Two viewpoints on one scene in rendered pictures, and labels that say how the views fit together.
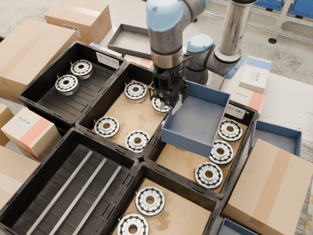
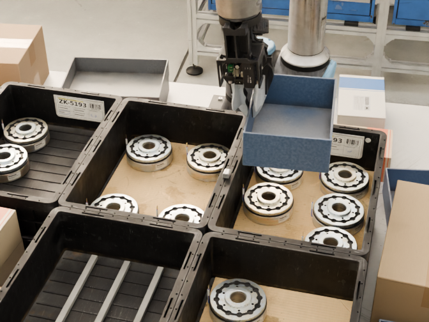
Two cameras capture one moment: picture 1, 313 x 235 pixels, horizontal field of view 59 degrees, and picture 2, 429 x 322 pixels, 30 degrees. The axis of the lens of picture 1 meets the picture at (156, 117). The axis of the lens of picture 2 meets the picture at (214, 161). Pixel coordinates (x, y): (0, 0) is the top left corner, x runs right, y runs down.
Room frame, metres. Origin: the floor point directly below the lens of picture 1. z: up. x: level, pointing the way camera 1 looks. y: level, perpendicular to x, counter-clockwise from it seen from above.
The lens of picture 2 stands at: (-0.65, 0.31, 1.92)
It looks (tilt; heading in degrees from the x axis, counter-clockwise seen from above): 37 degrees down; 346
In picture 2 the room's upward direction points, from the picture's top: 1 degrees counter-clockwise
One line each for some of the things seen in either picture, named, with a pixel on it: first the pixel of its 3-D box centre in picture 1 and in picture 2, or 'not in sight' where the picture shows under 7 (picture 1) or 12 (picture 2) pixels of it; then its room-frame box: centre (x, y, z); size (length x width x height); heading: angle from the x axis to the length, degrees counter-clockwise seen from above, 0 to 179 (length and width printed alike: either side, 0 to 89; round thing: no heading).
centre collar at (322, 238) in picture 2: (208, 174); (331, 243); (0.40, -0.19, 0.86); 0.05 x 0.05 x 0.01
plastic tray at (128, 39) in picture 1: (136, 41); (115, 84); (1.24, 0.10, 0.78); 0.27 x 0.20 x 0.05; 71
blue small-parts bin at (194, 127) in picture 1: (196, 117); (291, 120); (0.48, -0.12, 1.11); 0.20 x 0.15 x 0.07; 156
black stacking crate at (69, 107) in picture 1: (78, 86); (32, 159); (0.82, 0.35, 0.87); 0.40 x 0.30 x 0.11; 151
